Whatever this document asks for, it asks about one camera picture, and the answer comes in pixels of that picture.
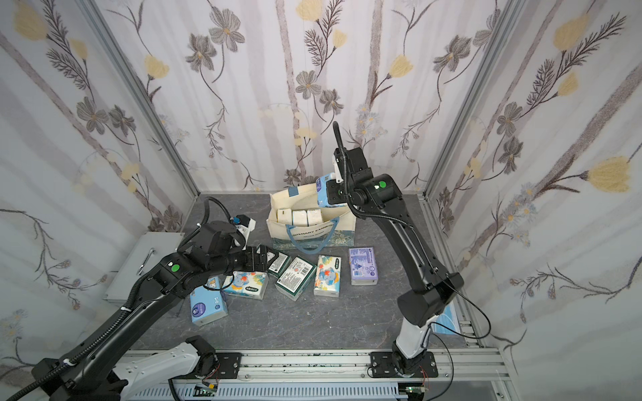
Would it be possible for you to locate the light blue purple-logo tissue pack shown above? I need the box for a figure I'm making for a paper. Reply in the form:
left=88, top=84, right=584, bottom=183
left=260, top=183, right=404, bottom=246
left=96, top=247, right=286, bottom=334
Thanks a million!
left=316, top=173, right=337, bottom=208

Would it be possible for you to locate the green white tissue pack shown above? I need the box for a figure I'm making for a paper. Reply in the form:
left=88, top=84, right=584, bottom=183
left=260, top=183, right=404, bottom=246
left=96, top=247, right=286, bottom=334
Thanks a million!
left=267, top=252, right=292, bottom=278
left=306, top=209, right=324, bottom=227
left=275, top=257, right=316, bottom=301

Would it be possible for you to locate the green white tissue pack back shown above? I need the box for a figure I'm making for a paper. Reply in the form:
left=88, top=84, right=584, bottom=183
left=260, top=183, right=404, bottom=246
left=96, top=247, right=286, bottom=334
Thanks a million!
left=267, top=252, right=292, bottom=278

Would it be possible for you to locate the light blue tissue pack front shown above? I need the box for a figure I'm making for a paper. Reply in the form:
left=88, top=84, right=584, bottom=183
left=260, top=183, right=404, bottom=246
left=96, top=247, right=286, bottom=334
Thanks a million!
left=292, top=210, right=309, bottom=227

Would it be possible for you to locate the green white tissue pack front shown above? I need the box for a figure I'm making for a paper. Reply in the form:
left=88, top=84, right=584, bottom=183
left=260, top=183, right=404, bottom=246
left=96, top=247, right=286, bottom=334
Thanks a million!
left=275, top=257, right=316, bottom=301

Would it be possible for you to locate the cream canvas tote bag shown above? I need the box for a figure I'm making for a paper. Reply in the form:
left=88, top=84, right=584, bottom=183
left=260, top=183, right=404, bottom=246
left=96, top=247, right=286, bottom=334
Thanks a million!
left=267, top=184, right=356, bottom=255

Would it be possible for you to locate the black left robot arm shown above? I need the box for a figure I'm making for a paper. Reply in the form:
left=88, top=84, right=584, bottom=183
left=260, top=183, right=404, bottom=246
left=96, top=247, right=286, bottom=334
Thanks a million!
left=11, top=196, right=268, bottom=400

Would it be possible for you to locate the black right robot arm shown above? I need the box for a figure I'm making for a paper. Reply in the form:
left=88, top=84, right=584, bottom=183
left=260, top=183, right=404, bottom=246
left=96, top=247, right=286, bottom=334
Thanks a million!
left=326, top=121, right=482, bottom=377

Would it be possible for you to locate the purple tissue pack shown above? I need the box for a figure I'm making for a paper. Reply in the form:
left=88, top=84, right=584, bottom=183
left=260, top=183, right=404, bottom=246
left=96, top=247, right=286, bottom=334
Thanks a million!
left=349, top=247, right=379, bottom=286

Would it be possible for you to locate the cartoon elephant tissue pack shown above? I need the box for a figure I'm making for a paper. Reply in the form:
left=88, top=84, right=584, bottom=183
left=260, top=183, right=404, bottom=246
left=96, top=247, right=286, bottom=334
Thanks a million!
left=314, top=255, right=342, bottom=297

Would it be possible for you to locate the silver metal case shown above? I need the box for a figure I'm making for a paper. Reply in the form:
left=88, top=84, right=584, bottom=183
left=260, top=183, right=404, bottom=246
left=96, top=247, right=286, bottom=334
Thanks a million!
left=104, top=232, right=185, bottom=304

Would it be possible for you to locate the blue face mask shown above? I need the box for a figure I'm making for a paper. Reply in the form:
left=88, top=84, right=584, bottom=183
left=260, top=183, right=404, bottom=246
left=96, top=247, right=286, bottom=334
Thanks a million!
left=432, top=303, right=461, bottom=334

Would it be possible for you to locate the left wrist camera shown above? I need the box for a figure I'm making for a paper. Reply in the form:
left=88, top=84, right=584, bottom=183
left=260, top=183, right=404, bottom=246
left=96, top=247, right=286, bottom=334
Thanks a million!
left=232, top=215, right=256, bottom=242

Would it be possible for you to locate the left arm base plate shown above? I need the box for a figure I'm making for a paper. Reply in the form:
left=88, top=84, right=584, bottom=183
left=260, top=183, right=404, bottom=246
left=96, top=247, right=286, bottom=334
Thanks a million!
left=208, top=352, right=243, bottom=379

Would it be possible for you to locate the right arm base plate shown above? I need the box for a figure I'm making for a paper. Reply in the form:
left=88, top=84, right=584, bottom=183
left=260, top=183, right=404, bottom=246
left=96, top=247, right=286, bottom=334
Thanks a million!
left=369, top=351, right=439, bottom=379

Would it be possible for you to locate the aluminium frame rail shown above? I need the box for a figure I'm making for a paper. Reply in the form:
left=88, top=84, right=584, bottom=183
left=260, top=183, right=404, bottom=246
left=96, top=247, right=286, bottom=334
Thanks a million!
left=94, top=348, right=518, bottom=401

